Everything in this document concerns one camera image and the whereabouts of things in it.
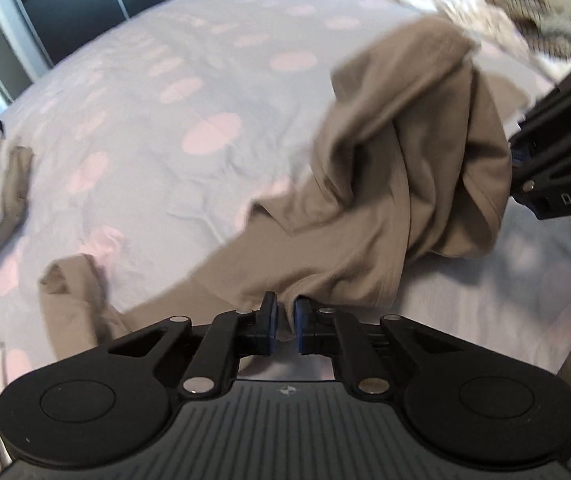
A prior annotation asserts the taupe brown shirt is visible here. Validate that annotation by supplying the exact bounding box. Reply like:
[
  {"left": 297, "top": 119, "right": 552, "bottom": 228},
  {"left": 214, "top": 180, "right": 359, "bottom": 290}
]
[{"left": 39, "top": 16, "right": 512, "bottom": 359}]

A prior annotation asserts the white crumpled clothes pile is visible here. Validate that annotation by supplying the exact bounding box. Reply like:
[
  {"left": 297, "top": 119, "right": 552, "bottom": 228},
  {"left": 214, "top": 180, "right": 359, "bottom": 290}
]
[{"left": 397, "top": 0, "right": 537, "bottom": 68}]

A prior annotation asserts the striped dark garment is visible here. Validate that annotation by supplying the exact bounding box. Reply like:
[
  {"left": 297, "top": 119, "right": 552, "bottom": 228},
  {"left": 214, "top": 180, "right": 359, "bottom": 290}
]
[{"left": 485, "top": 0, "right": 571, "bottom": 61}]

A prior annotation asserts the grey pink-dotted bed cover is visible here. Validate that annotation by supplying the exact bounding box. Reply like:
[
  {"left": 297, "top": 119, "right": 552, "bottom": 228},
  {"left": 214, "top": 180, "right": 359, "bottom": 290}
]
[{"left": 0, "top": 0, "right": 571, "bottom": 372}]

